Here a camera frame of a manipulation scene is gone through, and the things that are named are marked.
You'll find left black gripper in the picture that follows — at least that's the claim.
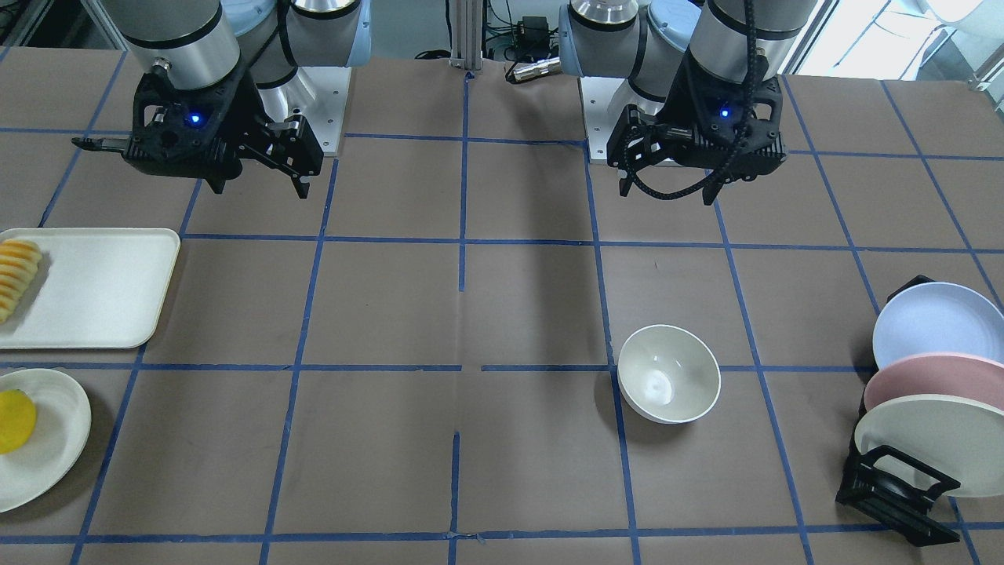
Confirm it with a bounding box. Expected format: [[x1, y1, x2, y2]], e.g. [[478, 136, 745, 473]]
[[608, 75, 788, 206]]

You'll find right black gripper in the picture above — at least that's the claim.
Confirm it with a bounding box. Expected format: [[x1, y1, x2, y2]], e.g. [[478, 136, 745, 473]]
[[71, 64, 324, 199]]

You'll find white ceramic bowl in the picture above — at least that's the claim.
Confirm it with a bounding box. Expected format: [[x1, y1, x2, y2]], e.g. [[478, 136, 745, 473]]
[[617, 324, 722, 425]]

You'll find yellow lemon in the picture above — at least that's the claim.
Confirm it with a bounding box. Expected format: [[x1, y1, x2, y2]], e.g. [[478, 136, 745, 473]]
[[1, 389, 38, 454]]

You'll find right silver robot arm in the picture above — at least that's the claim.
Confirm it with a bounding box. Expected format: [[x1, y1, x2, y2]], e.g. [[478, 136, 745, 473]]
[[72, 1, 372, 199]]

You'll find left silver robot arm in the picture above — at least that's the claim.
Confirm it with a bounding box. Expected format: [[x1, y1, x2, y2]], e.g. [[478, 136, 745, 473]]
[[558, 1, 811, 205]]

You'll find white rectangular tray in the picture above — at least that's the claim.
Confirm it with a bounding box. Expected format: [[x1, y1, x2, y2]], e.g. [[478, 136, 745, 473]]
[[1, 228, 180, 350]]

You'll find sliced yellow fruit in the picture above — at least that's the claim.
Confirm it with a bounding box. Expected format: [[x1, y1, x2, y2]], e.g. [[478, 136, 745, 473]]
[[1, 239, 43, 324]]

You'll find light blue plate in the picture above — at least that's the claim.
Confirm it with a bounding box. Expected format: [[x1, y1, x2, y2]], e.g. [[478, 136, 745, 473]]
[[871, 282, 1003, 369]]

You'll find small cream round plate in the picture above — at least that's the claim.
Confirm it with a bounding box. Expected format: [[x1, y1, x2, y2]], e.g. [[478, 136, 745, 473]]
[[1, 368, 91, 512]]

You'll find pink plate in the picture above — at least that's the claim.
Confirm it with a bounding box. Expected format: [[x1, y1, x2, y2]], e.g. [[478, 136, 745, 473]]
[[863, 352, 1003, 410]]

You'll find black dish rack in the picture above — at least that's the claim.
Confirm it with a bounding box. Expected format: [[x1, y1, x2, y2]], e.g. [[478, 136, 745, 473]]
[[835, 275, 962, 547]]

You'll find cream plate in rack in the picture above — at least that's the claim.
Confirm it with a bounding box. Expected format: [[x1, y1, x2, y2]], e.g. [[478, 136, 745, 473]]
[[853, 394, 1003, 498]]

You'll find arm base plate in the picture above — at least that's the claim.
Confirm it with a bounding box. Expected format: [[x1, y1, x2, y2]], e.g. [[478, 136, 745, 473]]
[[259, 67, 354, 158], [580, 76, 664, 165]]

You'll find aluminium frame post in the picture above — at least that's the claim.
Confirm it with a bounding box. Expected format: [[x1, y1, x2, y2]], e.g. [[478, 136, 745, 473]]
[[446, 0, 486, 74]]

